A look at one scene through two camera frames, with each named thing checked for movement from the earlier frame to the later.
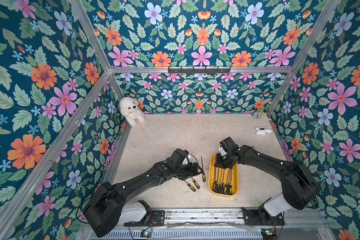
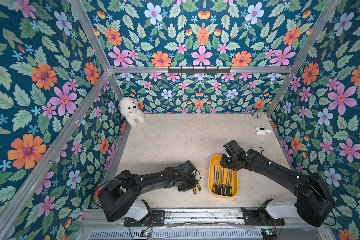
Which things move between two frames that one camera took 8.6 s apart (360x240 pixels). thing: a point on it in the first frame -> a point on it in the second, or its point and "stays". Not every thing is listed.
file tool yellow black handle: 222,183 stays
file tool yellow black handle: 229,183 stays
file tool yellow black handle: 203,173 -> 228,186
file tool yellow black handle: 217,185 stays
